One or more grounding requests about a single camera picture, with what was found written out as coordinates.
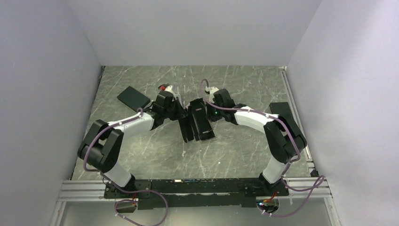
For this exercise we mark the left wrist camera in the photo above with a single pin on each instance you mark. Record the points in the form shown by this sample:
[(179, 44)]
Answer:
[(167, 87)]

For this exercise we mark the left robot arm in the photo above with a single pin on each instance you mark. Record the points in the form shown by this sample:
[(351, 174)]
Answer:
[(100, 147)]

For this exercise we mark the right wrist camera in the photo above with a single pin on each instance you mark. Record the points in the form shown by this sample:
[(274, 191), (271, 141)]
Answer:
[(211, 92)]

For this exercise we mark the black switch box right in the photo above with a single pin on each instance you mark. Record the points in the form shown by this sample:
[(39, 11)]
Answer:
[(280, 108)]

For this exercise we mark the black flat box left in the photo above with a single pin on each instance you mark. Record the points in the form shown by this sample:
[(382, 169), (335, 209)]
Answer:
[(133, 99)]

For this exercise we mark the aluminium frame rail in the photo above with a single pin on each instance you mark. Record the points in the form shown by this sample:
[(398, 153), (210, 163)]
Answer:
[(93, 191)]

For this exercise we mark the white router box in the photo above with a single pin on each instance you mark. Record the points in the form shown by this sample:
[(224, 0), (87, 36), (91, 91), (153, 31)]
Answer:
[(178, 98)]

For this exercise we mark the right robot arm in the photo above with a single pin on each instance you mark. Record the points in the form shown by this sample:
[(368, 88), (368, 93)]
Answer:
[(285, 139)]

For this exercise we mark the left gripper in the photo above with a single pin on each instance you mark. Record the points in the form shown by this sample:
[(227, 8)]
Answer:
[(182, 112)]

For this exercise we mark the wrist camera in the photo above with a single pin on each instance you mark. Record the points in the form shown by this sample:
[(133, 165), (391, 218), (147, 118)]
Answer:
[(211, 92), (167, 87)]

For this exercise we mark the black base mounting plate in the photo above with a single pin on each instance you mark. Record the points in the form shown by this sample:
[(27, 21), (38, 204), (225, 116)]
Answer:
[(157, 193)]

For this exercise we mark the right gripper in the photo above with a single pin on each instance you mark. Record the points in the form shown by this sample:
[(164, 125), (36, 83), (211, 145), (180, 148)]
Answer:
[(210, 117)]

